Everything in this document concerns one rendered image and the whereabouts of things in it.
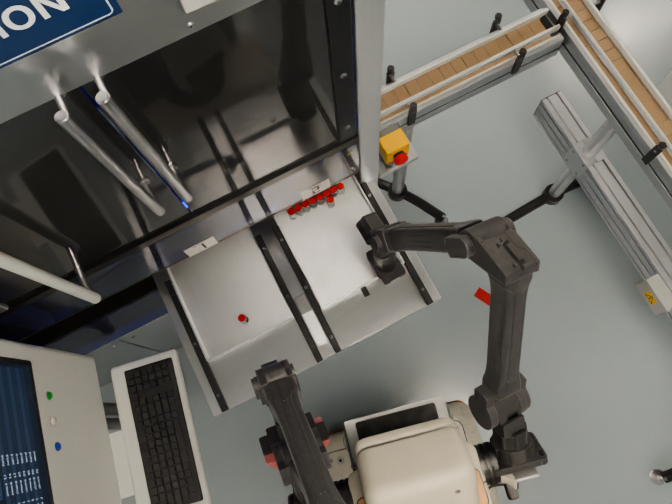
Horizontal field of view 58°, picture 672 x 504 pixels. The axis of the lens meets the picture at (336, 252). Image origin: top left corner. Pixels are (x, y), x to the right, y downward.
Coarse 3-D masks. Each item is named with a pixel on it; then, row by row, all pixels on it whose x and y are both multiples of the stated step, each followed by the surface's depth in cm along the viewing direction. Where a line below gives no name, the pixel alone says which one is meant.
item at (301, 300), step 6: (300, 300) 165; (306, 300) 165; (300, 306) 166; (306, 306) 167; (306, 312) 168; (312, 312) 168; (306, 318) 168; (312, 318) 168; (312, 324) 167; (318, 324) 167; (312, 330) 167; (318, 330) 167; (318, 336) 166; (324, 336) 166; (318, 342) 166; (324, 342) 166
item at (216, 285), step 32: (192, 256) 174; (224, 256) 173; (256, 256) 173; (192, 288) 171; (224, 288) 171; (256, 288) 170; (192, 320) 169; (224, 320) 169; (256, 320) 168; (288, 320) 167; (224, 352) 164
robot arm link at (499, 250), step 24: (480, 240) 104; (504, 240) 104; (480, 264) 106; (504, 264) 102; (528, 264) 102; (504, 288) 103; (504, 312) 107; (504, 336) 110; (504, 360) 114; (504, 384) 118; (480, 408) 123
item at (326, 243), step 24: (360, 192) 176; (288, 216) 175; (312, 216) 175; (336, 216) 175; (360, 216) 174; (288, 240) 174; (312, 240) 173; (336, 240) 173; (360, 240) 172; (312, 264) 171; (336, 264) 171; (360, 264) 171; (312, 288) 166; (336, 288) 169
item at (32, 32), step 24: (0, 0) 66; (24, 0) 68; (48, 0) 69; (72, 0) 71; (96, 0) 72; (0, 24) 69; (24, 24) 71; (48, 24) 72; (72, 24) 74; (0, 48) 72; (24, 48) 74
